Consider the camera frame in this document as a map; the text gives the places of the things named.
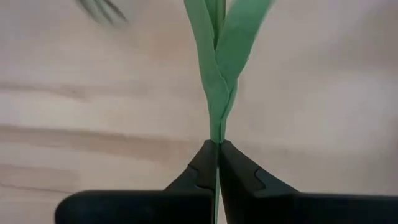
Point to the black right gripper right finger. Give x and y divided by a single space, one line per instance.
242 180

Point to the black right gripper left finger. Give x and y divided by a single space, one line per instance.
199 174

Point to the yellow artificial tulip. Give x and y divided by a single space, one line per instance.
217 77

